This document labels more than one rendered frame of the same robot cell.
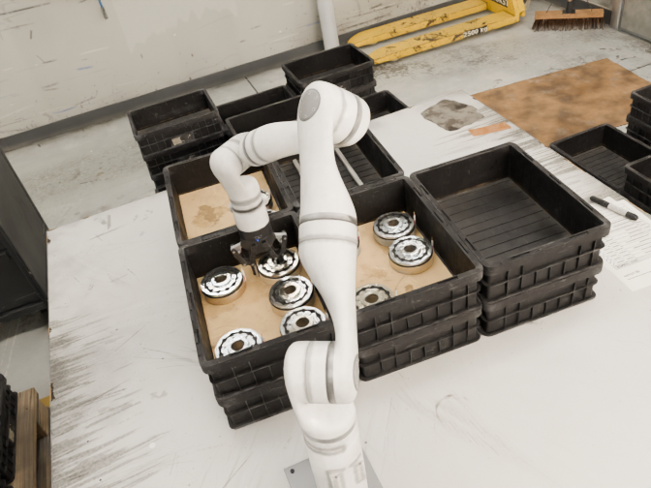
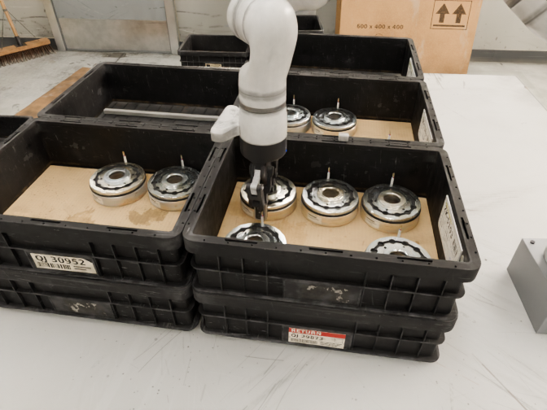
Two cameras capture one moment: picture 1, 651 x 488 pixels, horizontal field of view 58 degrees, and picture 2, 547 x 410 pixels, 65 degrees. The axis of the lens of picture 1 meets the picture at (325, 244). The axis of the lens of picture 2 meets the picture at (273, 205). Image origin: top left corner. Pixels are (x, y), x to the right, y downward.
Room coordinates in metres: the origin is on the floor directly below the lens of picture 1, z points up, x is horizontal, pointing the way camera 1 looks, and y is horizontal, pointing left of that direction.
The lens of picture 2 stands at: (0.87, 0.71, 1.34)
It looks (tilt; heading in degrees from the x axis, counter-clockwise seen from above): 39 degrees down; 289
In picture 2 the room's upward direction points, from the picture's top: straight up
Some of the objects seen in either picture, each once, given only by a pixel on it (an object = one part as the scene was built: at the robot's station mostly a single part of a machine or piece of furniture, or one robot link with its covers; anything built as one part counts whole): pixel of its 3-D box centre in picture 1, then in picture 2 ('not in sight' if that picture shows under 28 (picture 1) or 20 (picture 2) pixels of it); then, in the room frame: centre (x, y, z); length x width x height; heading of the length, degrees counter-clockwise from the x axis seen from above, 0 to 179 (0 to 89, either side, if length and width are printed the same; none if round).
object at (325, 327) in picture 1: (255, 282); (330, 193); (0.96, 0.17, 0.92); 0.40 x 0.30 x 0.02; 10
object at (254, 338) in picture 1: (238, 347); (398, 260); (0.83, 0.22, 0.86); 0.10 x 0.10 x 0.01
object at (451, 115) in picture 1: (450, 112); not in sight; (1.89, -0.54, 0.71); 0.22 x 0.19 x 0.01; 14
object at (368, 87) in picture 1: (332, 103); not in sight; (2.83, -0.19, 0.37); 0.40 x 0.30 x 0.45; 104
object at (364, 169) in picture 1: (330, 172); (159, 116); (1.40, -0.06, 0.87); 0.40 x 0.30 x 0.11; 10
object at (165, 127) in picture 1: (185, 151); not in sight; (2.63, 0.59, 0.37); 0.40 x 0.30 x 0.45; 104
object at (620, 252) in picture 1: (625, 239); not in sight; (1.08, -0.76, 0.70); 0.33 x 0.23 x 0.01; 14
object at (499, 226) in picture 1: (500, 218); (338, 75); (1.07, -0.42, 0.87); 0.40 x 0.30 x 0.11; 10
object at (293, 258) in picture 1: (278, 261); (268, 190); (1.08, 0.12, 0.86); 0.10 x 0.10 x 0.01
